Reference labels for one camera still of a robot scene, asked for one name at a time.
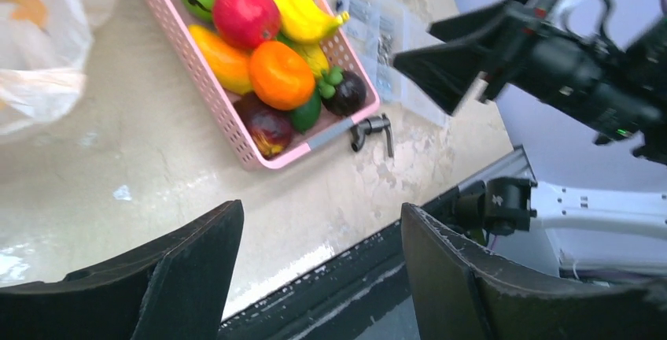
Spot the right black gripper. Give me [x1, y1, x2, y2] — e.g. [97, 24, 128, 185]
[392, 0, 662, 140]

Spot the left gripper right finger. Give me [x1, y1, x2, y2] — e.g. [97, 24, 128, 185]
[401, 203, 666, 339]

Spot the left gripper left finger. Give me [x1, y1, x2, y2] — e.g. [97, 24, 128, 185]
[1, 200, 244, 339]

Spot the dark purple fake mangosteen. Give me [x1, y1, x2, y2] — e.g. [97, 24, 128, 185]
[317, 66, 367, 116]

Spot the yellow fake banana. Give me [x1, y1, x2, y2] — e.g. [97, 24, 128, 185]
[274, 0, 350, 44]

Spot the green fake lime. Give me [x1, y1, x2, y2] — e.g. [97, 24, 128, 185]
[289, 88, 322, 134]

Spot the orange fake orange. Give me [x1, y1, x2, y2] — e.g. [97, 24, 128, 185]
[249, 41, 315, 111]

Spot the dark brown fake fruit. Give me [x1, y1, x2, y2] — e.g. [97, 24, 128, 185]
[233, 92, 294, 159]

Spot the red fake tomato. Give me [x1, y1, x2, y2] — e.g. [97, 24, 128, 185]
[212, 0, 282, 50]

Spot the orange yellow fake mango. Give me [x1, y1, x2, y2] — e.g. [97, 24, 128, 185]
[188, 24, 253, 96]

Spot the translucent orange plastic bag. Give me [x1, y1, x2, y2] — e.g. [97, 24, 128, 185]
[1, 0, 117, 143]

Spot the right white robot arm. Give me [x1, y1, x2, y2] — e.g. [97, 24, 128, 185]
[392, 0, 666, 189]

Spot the clear plastic screw box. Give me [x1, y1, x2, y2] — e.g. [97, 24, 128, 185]
[335, 0, 448, 128]

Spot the black metal clamp tool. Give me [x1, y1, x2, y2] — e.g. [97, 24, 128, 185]
[350, 113, 395, 158]

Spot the pink plastic basket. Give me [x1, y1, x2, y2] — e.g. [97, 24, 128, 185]
[146, 0, 381, 170]

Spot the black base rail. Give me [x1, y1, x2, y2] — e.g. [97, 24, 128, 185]
[216, 186, 488, 340]

